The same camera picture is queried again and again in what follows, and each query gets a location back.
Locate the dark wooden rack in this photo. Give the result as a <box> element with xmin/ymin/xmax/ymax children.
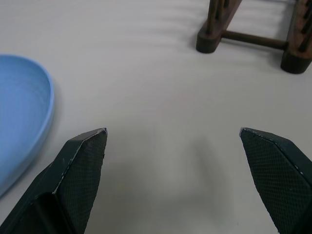
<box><xmin>196</xmin><ymin>0</ymin><xmax>312</xmax><ymax>75</ymax></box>

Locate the blue plate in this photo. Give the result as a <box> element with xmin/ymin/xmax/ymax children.
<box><xmin>0</xmin><ymin>55</ymin><xmax>55</xmax><ymax>198</ymax></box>

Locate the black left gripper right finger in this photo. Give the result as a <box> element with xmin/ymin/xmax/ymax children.
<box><xmin>239</xmin><ymin>127</ymin><xmax>312</xmax><ymax>234</ymax></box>

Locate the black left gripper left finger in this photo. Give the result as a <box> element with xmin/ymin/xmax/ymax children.
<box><xmin>0</xmin><ymin>127</ymin><xmax>108</xmax><ymax>234</ymax></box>

